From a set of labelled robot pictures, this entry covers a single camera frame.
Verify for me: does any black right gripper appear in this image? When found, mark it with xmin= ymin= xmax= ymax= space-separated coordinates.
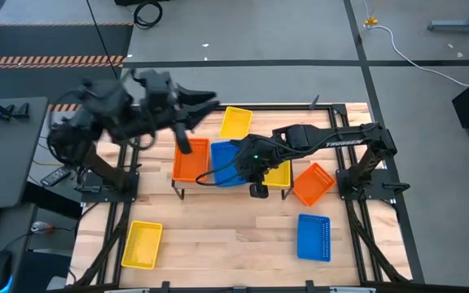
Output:
xmin=233 ymin=135 xmax=287 ymax=185

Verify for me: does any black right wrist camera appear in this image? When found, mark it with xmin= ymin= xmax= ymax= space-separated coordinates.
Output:
xmin=248 ymin=182 xmax=270 ymax=200

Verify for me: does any black metal table frame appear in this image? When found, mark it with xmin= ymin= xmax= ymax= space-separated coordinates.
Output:
xmin=69 ymin=103 xmax=414 ymax=293

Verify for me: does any yellow plastic basket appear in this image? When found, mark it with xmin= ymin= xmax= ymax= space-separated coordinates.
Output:
xmin=218 ymin=106 xmax=254 ymax=140
xmin=261 ymin=160 xmax=292 ymax=189
xmin=121 ymin=220 xmax=164 ymax=271

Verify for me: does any coiled black cable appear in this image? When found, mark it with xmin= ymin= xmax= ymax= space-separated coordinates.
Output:
xmin=133 ymin=1 xmax=164 ymax=30

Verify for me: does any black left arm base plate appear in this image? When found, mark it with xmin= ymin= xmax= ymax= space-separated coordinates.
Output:
xmin=80 ymin=170 xmax=140 ymax=203

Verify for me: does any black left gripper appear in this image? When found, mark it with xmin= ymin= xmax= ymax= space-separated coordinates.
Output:
xmin=138 ymin=68 xmax=221 ymax=131

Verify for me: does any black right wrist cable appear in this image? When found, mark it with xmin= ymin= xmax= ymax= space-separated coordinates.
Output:
xmin=195 ymin=148 xmax=246 ymax=187

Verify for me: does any black floor mat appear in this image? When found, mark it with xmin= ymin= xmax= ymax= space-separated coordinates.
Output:
xmin=0 ymin=23 xmax=134 ymax=113

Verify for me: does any orange plastic basket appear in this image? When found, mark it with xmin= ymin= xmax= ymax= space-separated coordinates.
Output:
xmin=172 ymin=138 xmax=212 ymax=183
xmin=291 ymin=162 xmax=338 ymax=208

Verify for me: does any white red plug device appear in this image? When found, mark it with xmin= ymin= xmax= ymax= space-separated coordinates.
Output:
xmin=30 ymin=221 xmax=55 ymax=236

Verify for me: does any black desk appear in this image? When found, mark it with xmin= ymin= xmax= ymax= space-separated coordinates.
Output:
xmin=0 ymin=96 xmax=49 ymax=209

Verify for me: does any long black floor cable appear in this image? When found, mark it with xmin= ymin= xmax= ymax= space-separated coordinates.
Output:
xmin=85 ymin=0 xmax=121 ymax=81

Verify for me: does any dark grey keyboard desk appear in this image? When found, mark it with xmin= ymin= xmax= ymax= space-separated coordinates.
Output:
xmin=0 ymin=202 xmax=39 ymax=293

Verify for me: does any white floor cable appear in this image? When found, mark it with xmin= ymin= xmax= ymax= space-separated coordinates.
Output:
xmin=362 ymin=0 xmax=469 ymax=89

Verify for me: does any black monitor stand foot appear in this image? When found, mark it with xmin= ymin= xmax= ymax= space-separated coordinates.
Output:
xmin=4 ymin=103 xmax=31 ymax=120

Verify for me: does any blue plastic basket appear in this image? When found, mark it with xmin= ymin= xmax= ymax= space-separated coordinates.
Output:
xmin=210 ymin=140 xmax=250 ymax=189
xmin=296 ymin=213 xmax=332 ymax=263

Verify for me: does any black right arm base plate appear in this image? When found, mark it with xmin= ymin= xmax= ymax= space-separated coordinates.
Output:
xmin=335 ymin=168 xmax=411 ymax=201

